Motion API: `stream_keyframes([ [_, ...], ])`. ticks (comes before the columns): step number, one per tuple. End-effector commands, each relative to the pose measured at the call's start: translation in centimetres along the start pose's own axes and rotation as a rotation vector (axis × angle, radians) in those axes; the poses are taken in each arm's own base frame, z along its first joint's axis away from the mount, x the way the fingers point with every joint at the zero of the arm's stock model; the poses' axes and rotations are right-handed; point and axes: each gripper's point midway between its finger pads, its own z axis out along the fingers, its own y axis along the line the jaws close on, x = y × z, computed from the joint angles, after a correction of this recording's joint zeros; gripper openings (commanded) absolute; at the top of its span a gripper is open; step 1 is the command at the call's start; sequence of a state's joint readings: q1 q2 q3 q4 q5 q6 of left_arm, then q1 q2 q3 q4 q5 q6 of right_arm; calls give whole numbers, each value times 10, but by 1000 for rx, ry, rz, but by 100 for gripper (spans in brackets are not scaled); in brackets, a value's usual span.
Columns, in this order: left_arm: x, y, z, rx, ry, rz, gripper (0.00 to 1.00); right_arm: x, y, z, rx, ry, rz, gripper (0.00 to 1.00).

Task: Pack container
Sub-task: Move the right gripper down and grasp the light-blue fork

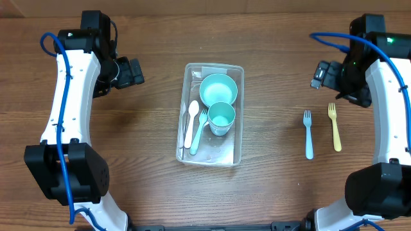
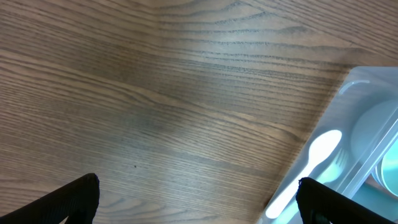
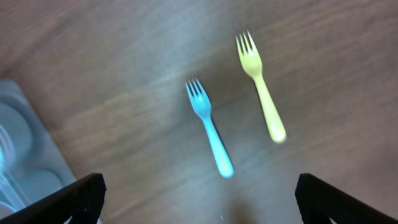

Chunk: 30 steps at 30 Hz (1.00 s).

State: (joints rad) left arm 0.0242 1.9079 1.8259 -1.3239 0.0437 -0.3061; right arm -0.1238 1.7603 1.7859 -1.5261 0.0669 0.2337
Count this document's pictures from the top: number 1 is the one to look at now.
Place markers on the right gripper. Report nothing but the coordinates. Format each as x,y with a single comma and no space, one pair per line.
362,95

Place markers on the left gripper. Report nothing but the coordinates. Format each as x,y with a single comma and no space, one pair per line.
126,77

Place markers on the yellow plastic fork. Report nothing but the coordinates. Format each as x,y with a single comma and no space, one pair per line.
332,113

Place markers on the light blue plastic fork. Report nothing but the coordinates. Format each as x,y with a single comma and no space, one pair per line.
309,145

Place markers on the white plastic spoon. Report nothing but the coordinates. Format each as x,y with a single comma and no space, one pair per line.
193,111

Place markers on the green plastic fork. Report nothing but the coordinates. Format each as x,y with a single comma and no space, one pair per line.
202,121

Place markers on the teal bowl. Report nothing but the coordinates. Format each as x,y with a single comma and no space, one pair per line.
218,88

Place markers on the green cup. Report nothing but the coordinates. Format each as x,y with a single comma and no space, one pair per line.
221,114

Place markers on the blue cup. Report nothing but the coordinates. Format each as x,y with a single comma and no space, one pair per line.
219,132

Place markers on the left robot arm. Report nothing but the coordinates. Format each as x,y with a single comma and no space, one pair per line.
64,164

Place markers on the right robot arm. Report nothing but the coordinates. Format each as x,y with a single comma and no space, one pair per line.
375,72

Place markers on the clear plastic container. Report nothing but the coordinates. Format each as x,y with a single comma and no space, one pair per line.
213,150

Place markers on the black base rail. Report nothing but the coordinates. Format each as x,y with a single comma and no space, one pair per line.
273,226

